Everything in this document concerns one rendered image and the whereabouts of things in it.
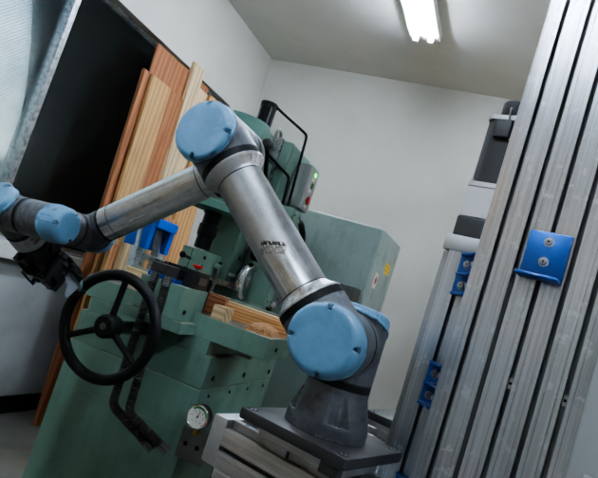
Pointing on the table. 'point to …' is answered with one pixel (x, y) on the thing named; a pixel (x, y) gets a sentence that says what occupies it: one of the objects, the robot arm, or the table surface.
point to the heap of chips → (263, 329)
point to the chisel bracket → (199, 260)
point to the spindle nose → (207, 229)
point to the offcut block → (222, 313)
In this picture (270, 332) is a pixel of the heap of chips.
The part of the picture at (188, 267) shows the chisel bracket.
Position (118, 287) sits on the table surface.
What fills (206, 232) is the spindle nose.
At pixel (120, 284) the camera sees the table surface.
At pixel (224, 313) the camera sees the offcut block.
